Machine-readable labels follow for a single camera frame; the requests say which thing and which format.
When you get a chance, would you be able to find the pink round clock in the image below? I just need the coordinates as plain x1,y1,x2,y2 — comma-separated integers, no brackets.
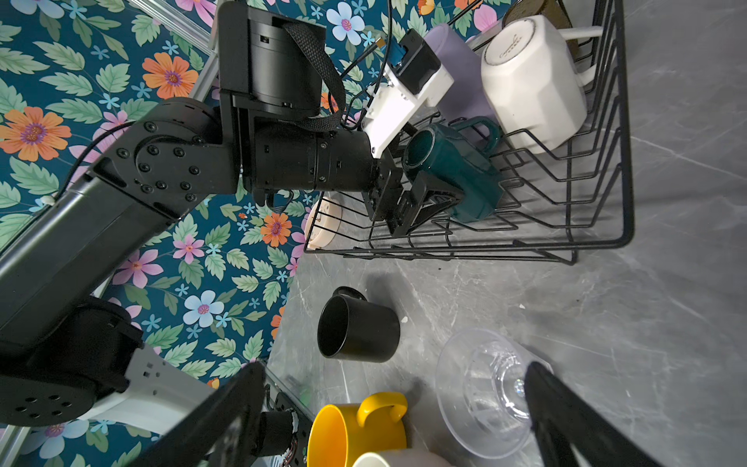
303,196,342,251

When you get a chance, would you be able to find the brown textured cup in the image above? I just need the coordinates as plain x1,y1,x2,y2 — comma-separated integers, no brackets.
484,1,580,66

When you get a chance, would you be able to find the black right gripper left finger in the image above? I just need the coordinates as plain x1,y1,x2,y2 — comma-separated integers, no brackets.
130,362,266,466

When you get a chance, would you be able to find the white faceted mug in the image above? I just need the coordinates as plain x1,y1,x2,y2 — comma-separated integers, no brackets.
480,15,603,154

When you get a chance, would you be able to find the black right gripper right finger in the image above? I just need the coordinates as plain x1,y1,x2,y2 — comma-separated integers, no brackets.
524,361,659,466

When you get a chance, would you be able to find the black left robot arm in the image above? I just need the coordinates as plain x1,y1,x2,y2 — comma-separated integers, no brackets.
1,1,452,433

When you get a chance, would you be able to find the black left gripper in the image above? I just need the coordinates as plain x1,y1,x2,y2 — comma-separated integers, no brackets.
363,157,464,237

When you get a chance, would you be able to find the yellow mug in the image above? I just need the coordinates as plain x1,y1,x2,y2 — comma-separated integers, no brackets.
307,392,409,467

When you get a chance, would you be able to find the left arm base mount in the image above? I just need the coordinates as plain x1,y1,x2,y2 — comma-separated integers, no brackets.
253,371,315,466

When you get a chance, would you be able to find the clear glass cup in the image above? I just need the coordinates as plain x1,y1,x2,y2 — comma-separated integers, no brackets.
436,329,552,459

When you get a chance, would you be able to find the cream mug pink handle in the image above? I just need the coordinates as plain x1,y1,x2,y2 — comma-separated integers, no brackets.
353,449,451,467

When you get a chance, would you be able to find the black mug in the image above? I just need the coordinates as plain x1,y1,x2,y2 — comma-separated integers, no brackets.
317,286,401,363

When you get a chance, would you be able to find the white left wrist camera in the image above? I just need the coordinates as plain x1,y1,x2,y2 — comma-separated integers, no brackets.
362,29,454,159

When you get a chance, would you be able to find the green mug white inside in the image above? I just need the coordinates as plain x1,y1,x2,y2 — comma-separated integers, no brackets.
402,117,503,223

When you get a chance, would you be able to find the black wire dish rack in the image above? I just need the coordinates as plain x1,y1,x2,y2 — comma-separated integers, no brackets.
305,1,635,265

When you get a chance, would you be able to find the lavender plastic cup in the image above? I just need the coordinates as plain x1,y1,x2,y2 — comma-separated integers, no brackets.
425,23,498,126

